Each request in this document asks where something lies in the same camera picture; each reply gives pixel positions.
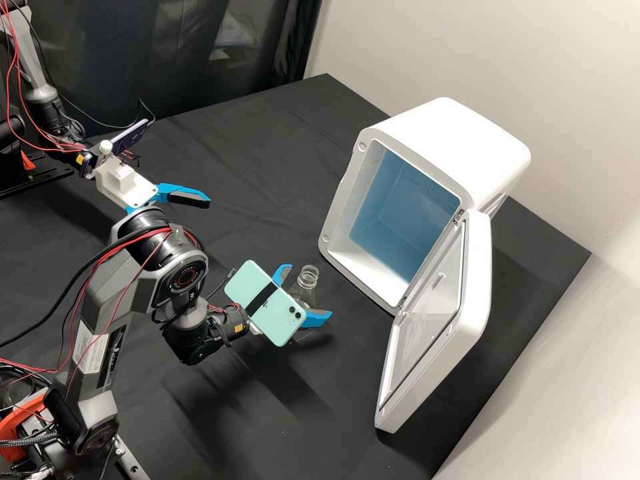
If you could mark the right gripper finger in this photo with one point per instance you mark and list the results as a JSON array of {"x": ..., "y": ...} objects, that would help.
[{"x": 317, "y": 317}]

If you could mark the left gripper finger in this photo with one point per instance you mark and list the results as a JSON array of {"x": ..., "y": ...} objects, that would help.
[{"x": 283, "y": 270}]

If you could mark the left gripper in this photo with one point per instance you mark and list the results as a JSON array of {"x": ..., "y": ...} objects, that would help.
[{"x": 122, "y": 182}]

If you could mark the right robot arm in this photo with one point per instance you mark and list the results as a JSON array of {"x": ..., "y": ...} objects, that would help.
[{"x": 107, "y": 300}]

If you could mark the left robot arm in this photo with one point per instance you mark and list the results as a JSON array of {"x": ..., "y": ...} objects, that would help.
[{"x": 40, "y": 95}]

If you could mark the clear flask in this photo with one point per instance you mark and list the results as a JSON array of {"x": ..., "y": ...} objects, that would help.
[{"x": 309, "y": 280}]

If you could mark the incubator door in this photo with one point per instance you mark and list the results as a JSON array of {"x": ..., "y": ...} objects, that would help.
[{"x": 475, "y": 300}]

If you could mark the white incubator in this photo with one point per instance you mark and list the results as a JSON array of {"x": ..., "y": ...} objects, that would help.
[{"x": 495, "y": 150}]

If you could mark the right wrist camera phone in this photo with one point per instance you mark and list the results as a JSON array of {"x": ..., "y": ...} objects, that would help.
[{"x": 260, "y": 300}]

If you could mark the wrist camera phone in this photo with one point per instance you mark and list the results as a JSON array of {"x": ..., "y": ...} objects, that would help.
[
  {"x": 260, "y": 300},
  {"x": 129, "y": 137}
]

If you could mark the left wrist camera phone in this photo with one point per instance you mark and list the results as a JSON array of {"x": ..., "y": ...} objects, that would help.
[{"x": 129, "y": 137}]

